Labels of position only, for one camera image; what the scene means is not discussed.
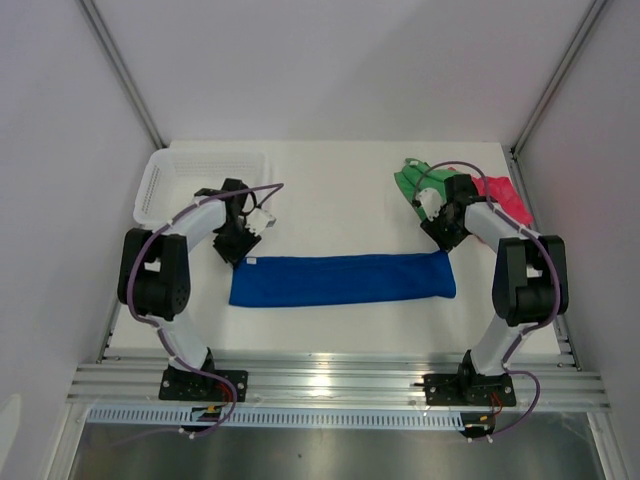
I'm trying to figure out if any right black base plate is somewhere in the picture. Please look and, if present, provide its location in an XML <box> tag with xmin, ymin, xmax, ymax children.
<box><xmin>413</xmin><ymin>373</ymin><xmax>516</xmax><ymax>407</ymax></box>

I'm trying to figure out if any aluminium corner post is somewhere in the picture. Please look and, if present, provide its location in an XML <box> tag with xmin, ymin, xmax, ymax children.
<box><xmin>509</xmin><ymin>0</ymin><xmax>613</xmax><ymax>161</ymax></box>
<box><xmin>76</xmin><ymin>0</ymin><xmax>166</xmax><ymax>150</ymax></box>

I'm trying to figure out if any aluminium front rail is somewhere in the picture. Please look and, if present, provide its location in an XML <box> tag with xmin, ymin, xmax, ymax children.
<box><xmin>67</xmin><ymin>349</ymin><xmax>611</xmax><ymax>412</ymax></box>

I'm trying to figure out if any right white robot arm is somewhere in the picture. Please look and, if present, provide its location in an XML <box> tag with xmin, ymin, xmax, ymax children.
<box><xmin>413</xmin><ymin>174</ymin><xmax>568</xmax><ymax>404</ymax></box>

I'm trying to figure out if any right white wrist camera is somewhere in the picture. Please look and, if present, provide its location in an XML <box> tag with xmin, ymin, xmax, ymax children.
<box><xmin>414</xmin><ymin>188</ymin><xmax>444</xmax><ymax>221</ymax></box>

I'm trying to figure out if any green towel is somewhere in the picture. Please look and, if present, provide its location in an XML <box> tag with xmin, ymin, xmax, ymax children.
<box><xmin>394</xmin><ymin>158</ymin><xmax>456</xmax><ymax>221</ymax></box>

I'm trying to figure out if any right aluminium corner post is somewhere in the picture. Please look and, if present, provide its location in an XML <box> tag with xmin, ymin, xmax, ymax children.
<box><xmin>509</xmin><ymin>0</ymin><xmax>613</xmax><ymax>161</ymax></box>

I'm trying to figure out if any left aluminium corner post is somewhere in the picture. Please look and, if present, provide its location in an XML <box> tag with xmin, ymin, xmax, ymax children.
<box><xmin>76</xmin><ymin>0</ymin><xmax>166</xmax><ymax>150</ymax></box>

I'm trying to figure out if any white slotted cable duct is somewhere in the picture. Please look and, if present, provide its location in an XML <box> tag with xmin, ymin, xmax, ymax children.
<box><xmin>86</xmin><ymin>405</ymin><xmax>475</xmax><ymax>432</ymax></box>

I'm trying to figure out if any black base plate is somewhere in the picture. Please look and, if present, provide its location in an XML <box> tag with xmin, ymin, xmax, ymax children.
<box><xmin>413</xmin><ymin>373</ymin><xmax>516</xmax><ymax>407</ymax></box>
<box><xmin>158</xmin><ymin>367</ymin><xmax>249</xmax><ymax>403</ymax></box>

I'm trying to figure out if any pink towel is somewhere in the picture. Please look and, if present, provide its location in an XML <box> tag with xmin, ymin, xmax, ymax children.
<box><xmin>465</xmin><ymin>177</ymin><xmax>533</xmax><ymax>251</ymax></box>

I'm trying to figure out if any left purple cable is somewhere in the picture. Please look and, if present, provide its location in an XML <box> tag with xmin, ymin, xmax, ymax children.
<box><xmin>124</xmin><ymin>182</ymin><xmax>286</xmax><ymax>444</ymax></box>

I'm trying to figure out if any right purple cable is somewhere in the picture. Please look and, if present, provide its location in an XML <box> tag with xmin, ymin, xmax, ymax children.
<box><xmin>412</xmin><ymin>159</ymin><xmax>564</xmax><ymax>444</ymax></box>

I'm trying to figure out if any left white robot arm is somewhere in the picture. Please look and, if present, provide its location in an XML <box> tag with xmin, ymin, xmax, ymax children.
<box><xmin>117</xmin><ymin>178</ymin><xmax>261</xmax><ymax>400</ymax></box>

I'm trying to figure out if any blue towel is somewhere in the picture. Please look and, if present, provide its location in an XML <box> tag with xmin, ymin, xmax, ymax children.
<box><xmin>229</xmin><ymin>252</ymin><xmax>457</xmax><ymax>308</ymax></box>

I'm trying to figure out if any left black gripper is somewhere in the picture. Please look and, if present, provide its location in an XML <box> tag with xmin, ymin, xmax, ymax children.
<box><xmin>213</xmin><ymin>219</ymin><xmax>261</xmax><ymax>270</ymax></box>

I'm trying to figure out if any white plastic basket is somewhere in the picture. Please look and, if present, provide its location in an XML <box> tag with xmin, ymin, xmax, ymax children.
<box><xmin>133</xmin><ymin>148</ymin><xmax>272</xmax><ymax>227</ymax></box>

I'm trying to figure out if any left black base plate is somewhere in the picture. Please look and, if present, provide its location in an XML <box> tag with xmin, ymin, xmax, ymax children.
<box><xmin>158</xmin><ymin>367</ymin><xmax>249</xmax><ymax>403</ymax></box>

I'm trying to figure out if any purple cable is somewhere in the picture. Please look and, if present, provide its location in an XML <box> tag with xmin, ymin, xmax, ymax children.
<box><xmin>412</xmin><ymin>159</ymin><xmax>564</xmax><ymax>444</ymax></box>
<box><xmin>124</xmin><ymin>182</ymin><xmax>286</xmax><ymax>444</ymax></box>

